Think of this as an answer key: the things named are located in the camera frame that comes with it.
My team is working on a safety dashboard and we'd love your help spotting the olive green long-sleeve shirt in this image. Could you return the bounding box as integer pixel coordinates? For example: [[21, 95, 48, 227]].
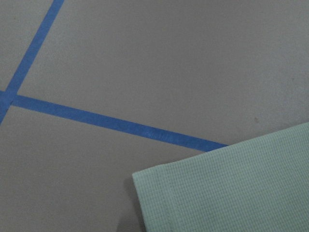
[[133, 123, 309, 232]]

